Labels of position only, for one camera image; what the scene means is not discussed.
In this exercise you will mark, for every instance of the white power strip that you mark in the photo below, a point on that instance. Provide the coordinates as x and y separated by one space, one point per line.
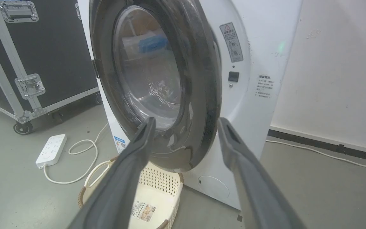
51 150
81 159

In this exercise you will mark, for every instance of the cream perforated laundry basket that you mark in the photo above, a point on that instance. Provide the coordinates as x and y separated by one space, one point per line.
157 200

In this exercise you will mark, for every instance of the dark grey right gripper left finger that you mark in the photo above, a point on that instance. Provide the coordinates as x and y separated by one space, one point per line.
119 187

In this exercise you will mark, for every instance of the white washing machine body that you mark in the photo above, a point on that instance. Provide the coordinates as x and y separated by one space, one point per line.
259 79

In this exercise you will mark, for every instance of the black door latch socket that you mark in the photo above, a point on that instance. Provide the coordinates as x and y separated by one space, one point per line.
233 76

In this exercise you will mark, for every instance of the round dark washing machine door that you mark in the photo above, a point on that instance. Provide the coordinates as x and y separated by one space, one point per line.
157 76

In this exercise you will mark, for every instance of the black flight case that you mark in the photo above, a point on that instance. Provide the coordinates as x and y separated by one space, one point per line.
37 54

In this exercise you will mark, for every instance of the grey warning sticker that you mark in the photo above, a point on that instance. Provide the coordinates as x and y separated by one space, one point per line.
231 42

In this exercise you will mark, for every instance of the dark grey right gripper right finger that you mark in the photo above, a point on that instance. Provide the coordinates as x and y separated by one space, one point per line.
253 187

